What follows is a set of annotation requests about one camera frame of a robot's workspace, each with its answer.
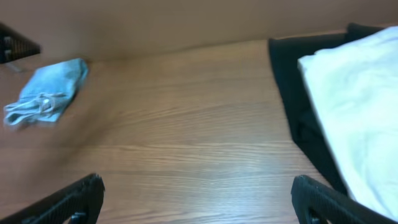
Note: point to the light blue denim shorts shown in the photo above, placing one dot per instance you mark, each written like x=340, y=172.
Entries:
x=47, y=94

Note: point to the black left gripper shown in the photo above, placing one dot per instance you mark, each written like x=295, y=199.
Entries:
x=15, y=46

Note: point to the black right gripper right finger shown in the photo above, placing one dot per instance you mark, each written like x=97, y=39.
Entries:
x=314, y=202

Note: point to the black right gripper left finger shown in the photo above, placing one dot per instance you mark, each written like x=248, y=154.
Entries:
x=79, y=202

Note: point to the beige folded garment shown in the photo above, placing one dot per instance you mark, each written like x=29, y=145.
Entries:
x=353, y=92

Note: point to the black cloth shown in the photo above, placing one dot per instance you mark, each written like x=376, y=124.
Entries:
x=303, y=125

